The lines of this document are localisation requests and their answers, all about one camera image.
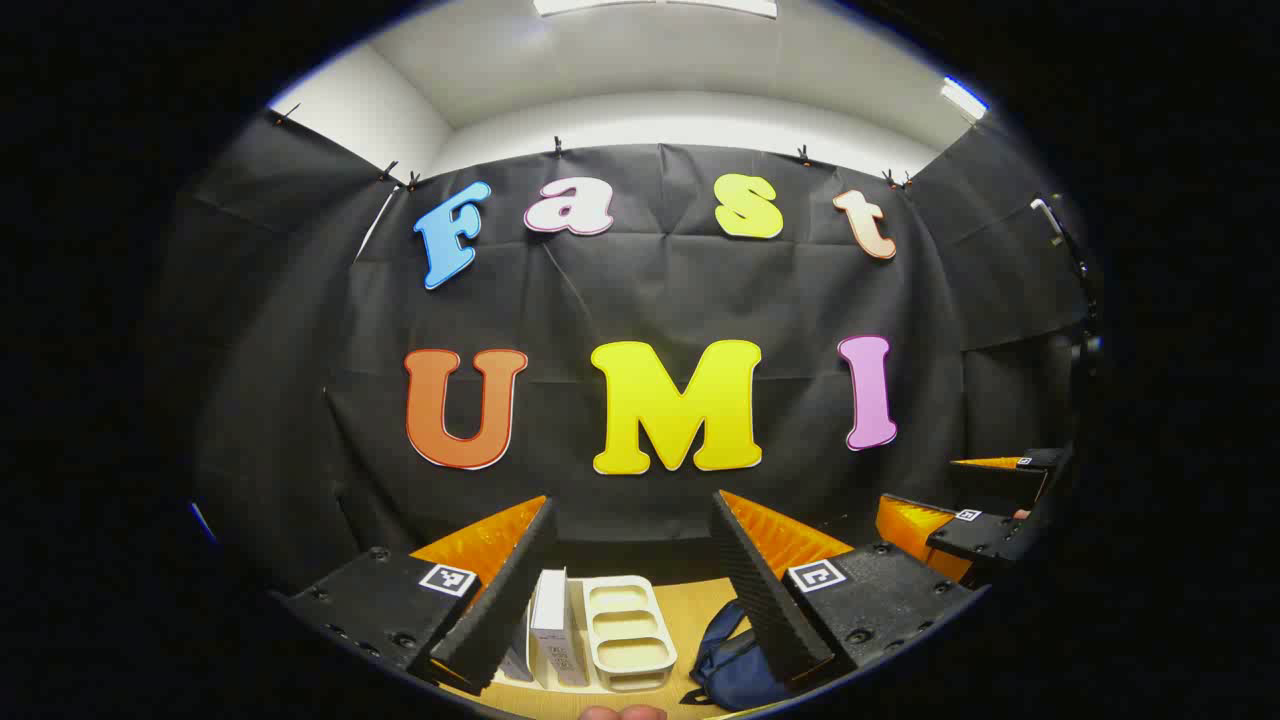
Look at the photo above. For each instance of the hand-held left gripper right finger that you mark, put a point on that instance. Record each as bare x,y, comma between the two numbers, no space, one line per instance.
750,580

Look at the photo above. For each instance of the blue schoolbag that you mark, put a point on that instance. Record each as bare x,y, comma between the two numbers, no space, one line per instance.
735,665

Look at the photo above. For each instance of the white cover book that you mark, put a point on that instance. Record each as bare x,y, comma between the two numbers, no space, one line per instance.
550,615

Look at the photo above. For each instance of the row of black cloth clips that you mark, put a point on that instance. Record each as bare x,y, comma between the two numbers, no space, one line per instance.
557,147

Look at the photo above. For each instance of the black backdrop cloth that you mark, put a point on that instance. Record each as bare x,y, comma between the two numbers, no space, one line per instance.
650,290

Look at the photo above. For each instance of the purple cover book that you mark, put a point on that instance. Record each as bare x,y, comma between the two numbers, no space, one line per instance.
518,655

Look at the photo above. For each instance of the long ceiling light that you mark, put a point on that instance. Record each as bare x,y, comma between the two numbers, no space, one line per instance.
655,6

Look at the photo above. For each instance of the small ceiling light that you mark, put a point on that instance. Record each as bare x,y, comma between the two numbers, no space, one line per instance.
963,98

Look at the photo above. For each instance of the cream plastic bookshelf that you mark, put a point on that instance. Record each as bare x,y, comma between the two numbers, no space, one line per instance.
625,630

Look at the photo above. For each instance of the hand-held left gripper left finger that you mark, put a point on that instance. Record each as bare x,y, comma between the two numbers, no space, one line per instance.
520,570

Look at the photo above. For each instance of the black tripod stand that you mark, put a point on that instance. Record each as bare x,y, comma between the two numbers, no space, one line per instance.
1045,212

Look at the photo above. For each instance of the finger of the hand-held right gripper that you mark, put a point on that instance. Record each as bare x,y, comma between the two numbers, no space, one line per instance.
1000,485
985,535

